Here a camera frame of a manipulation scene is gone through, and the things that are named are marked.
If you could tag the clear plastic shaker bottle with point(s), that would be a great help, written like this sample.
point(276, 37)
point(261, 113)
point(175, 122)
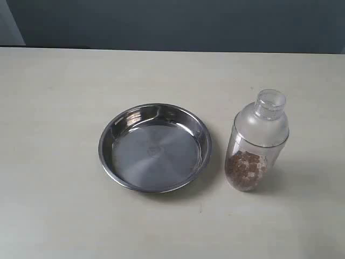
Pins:
point(261, 128)

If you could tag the brown pellet food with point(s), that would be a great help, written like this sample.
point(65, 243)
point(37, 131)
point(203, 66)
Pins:
point(244, 170)

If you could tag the round stainless steel plate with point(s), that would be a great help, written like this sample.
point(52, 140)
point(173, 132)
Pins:
point(155, 148)

